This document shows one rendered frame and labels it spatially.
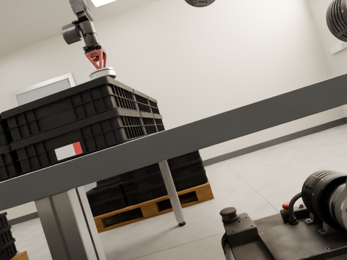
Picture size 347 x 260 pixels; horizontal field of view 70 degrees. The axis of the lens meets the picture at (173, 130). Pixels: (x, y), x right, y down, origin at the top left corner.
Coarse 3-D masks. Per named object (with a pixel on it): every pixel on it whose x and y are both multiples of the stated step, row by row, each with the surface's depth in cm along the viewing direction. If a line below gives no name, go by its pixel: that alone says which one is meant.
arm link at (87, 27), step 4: (76, 24) 99; (80, 24) 98; (84, 24) 98; (88, 24) 98; (92, 24) 100; (76, 28) 99; (80, 28) 99; (84, 28) 98; (88, 28) 98; (92, 28) 99; (80, 32) 101; (84, 32) 98; (88, 32) 98; (92, 32) 99; (96, 32) 101; (80, 36) 100
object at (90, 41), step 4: (84, 36) 98; (88, 36) 98; (92, 36) 98; (96, 36) 100; (84, 40) 99; (88, 40) 98; (92, 40) 98; (96, 40) 99; (88, 44) 98; (92, 44) 96; (96, 44) 96; (84, 48) 96; (88, 48) 98; (92, 48) 99
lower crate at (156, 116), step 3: (153, 114) 139; (156, 117) 145; (159, 117) 154; (153, 120) 140; (156, 120) 147; (159, 120) 154; (156, 123) 143; (159, 123) 150; (162, 123) 164; (156, 126) 142; (159, 126) 147; (162, 126) 160; (156, 129) 140; (159, 129) 143; (162, 129) 154
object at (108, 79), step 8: (96, 80) 79; (104, 80) 79; (112, 80) 83; (72, 88) 80; (80, 88) 80; (88, 88) 79; (128, 88) 101; (48, 96) 81; (56, 96) 81; (64, 96) 80; (24, 104) 82; (32, 104) 82; (40, 104) 81; (8, 112) 83; (16, 112) 82
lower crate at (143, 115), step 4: (140, 112) 110; (144, 112) 116; (140, 116) 109; (144, 116) 114; (148, 116) 123; (152, 116) 133; (140, 120) 110; (144, 120) 114; (148, 120) 124; (152, 120) 134; (144, 124) 114; (148, 124) 120; (152, 124) 131; (144, 128) 111; (148, 128) 117; (152, 128) 127; (144, 132) 110; (148, 132) 117; (152, 132) 124; (156, 132) 134; (144, 136) 110
